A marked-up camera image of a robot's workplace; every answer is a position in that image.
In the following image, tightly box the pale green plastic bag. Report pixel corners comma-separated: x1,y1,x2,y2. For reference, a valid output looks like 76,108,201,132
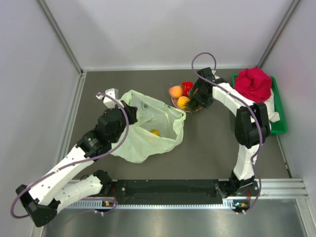
111,90,186,163

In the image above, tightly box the aluminium frame rail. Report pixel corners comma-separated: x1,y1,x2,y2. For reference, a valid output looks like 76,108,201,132
39,71,87,237

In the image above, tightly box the grey slotted cable duct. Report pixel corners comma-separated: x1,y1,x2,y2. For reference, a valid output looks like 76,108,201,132
66,198,252,210

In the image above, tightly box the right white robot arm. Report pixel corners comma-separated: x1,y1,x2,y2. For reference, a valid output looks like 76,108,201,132
189,68,271,198

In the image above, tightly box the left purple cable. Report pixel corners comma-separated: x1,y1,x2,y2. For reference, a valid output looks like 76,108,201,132
9,92,130,219

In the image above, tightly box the pink plate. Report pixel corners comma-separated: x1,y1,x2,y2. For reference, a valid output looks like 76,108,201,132
171,96,202,114

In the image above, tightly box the yellow orange fruit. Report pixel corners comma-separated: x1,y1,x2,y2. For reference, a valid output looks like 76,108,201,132
176,96,190,111

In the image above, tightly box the red bell pepper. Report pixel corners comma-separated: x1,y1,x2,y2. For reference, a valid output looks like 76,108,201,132
181,81,194,97

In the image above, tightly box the toy pineapple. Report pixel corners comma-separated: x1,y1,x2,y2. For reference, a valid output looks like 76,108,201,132
185,92,202,114

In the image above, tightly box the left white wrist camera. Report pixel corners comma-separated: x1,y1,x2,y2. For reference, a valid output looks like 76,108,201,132
96,88,119,108

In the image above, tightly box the white cloth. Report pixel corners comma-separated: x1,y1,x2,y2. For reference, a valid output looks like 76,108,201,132
264,89,280,123

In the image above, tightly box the green plastic tray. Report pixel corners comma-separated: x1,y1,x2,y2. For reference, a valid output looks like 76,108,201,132
231,74,288,136

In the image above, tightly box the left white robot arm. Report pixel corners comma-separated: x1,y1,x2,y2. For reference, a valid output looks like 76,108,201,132
16,101,138,227

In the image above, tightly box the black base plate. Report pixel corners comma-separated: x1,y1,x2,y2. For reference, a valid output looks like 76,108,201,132
103,179,258,205

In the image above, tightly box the red cloth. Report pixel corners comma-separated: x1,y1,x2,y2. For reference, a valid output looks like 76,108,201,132
234,67,273,103

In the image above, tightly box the pink peach fruit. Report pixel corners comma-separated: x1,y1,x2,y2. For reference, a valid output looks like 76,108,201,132
168,85,183,99

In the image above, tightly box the orange green mango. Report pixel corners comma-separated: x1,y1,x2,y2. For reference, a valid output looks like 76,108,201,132
150,129,160,137

